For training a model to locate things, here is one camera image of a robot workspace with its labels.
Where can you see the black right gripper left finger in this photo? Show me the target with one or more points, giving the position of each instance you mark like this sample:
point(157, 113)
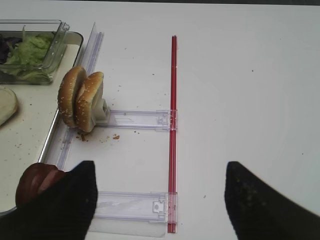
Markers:
point(64, 211)

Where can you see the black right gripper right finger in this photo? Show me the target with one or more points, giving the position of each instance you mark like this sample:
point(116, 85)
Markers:
point(259, 212)

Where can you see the bun slice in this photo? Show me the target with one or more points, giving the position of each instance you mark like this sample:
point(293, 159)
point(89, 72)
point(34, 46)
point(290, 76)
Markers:
point(8, 104)

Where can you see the green lettuce leaves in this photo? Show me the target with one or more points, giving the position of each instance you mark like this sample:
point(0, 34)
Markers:
point(27, 53)

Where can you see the metal baking tray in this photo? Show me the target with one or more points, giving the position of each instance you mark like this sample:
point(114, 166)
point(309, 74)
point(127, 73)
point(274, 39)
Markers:
point(26, 137)

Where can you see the sesame top bun rear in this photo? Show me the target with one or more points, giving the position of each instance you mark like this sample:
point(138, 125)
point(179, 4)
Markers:
point(89, 94)

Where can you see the sesame bun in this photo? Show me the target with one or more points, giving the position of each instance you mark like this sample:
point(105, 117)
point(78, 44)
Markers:
point(89, 94)
point(68, 92)

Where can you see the right red strip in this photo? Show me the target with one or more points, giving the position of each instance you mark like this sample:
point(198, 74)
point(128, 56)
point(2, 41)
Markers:
point(173, 135)

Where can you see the white pusher block top buns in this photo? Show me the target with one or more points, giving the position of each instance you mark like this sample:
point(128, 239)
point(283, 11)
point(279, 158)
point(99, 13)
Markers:
point(101, 112)

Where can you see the sesame top bun front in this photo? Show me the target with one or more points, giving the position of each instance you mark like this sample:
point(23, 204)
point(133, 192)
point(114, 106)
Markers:
point(68, 92)

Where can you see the clear plastic salad container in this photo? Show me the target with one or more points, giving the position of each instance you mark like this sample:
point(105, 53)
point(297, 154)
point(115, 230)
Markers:
point(54, 55)

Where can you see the purple cabbage leaves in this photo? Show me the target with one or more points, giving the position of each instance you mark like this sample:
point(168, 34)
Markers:
point(5, 43)

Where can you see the clear rail behind meat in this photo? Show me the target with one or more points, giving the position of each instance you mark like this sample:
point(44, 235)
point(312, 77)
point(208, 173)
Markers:
point(154, 207)

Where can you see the clear rail behind top buns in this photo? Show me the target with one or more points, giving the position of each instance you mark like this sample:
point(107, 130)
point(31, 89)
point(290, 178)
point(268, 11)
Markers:
point(159, 120)

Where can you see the right clear vertical rail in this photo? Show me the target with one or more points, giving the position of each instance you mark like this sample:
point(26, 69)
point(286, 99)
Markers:
point(60, 136)

